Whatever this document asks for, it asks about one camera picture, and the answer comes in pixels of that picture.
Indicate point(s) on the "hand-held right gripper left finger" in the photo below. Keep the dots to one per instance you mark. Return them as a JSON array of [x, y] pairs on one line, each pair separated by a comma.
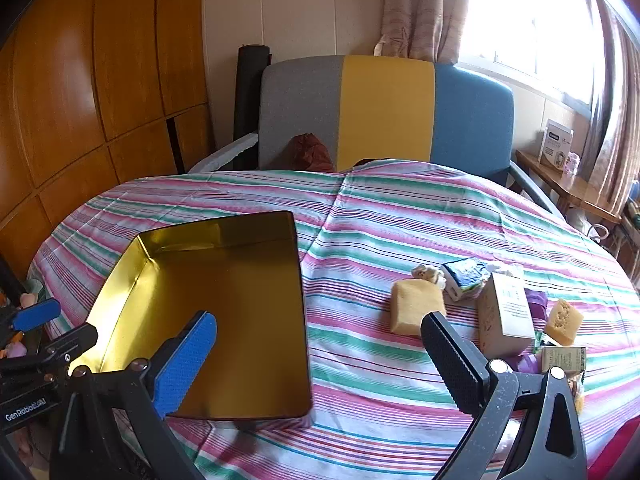
[[185, 365]]

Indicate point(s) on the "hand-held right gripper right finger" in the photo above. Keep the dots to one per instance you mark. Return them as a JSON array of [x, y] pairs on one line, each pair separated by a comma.
[[450, 355]]

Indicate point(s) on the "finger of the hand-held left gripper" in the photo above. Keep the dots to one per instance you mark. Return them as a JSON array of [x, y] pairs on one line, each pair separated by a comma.
[[75, 340], [37, 315]]

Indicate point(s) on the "large yellow sponge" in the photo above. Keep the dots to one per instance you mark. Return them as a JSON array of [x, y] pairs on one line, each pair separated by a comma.
[[415, 305]]

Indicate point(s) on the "gold tin box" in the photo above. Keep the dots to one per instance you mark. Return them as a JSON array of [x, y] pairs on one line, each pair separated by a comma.
[[240, 310]]

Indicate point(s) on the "blue tissue pack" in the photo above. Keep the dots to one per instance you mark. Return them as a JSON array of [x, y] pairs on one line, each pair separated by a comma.
[[462, 277]]

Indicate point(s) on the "small cream item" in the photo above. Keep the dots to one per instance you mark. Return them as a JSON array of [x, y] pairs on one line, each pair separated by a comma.
[[425, 274]]

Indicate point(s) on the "small green box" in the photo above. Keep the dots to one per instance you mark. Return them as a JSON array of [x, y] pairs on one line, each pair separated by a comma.
[[562, 360]]

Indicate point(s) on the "small yellow holed sponge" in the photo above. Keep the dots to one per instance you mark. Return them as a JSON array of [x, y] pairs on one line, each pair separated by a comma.
[[562, 320]]

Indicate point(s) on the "striped tablecloth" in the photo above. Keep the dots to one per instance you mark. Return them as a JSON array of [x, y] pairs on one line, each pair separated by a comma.
[[375, 220]]

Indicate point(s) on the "wooden side table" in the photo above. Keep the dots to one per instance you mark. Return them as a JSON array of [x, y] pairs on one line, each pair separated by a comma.
[[575, 190]]

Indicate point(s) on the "pink cup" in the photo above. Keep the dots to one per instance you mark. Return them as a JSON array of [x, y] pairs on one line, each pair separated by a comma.
[[571, 164]]

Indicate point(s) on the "white printed box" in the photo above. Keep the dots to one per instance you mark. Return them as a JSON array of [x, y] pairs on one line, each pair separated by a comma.
[[555, 145]]

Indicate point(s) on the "dark red cloth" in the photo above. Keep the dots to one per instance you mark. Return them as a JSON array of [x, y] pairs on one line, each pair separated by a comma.
[[312, 152]]

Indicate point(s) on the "wooden wardrobe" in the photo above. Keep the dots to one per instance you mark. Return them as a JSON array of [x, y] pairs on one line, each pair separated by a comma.
[[100, 60]]

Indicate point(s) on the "grey yellow blue armchair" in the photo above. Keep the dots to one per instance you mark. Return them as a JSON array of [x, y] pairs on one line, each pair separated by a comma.
[[300, 110]]

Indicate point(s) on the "black rolled mat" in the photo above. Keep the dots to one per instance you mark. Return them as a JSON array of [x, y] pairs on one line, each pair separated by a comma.
[[247, 90]]

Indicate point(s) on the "beige patterned curtain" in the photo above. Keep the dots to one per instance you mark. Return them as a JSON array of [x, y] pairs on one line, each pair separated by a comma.
[[620, 110], [420, 10]]

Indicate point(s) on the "window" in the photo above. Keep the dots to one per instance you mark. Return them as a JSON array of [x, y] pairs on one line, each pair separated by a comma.
[[525, 20]]

